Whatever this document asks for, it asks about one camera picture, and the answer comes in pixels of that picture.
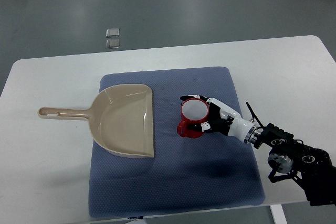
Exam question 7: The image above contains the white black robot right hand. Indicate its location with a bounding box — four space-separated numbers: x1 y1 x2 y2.
180 95 258 143

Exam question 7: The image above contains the red cup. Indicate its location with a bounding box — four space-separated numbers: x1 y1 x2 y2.
176 98 209 138

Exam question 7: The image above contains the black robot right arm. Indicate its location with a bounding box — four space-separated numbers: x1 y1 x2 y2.
246 103 335 206

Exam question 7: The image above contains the beige plastic dustpan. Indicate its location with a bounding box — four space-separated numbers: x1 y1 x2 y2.
38 84 155 158

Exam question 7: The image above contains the blue textured mat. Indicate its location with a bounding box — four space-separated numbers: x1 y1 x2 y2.
88 67 265 218

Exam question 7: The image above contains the white table leg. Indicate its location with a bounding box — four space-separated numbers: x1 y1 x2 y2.
270 204 287 224

